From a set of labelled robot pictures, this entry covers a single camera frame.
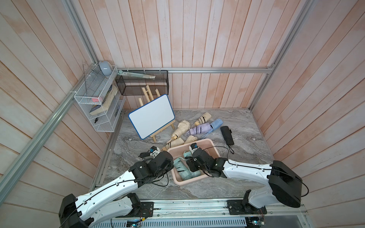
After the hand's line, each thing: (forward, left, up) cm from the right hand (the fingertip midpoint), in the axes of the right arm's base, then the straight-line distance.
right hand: (188, 160), depth 85 cm
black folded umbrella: (+21, -29, -5) cm, 37 cm away
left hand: (-6, +9, +7) cm, 13 cm away
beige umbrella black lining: (+16, -2, -1) cm, 16 cm away
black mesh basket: (+51, +42, +18) cm, 69 cm away
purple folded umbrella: (+25, -10, -1) cm, 27 cm away
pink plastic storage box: (+10, -12, +3) cm, 16 cm away
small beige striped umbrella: (+36, -12, -3) cm, 39 cm away
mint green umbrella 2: (-8, -3, 0) cm, 9 cm away
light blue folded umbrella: (+31, -21, -4) cm, 38 cm away
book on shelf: (+18, +51, +26) cm, 60 cm away
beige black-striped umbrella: (+15, +7, -2) cm, 17 cm away
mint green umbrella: (-6, +3, -2) cm, 7 cm away
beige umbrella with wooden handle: (+27, +3, -1) cm, 28 cm away
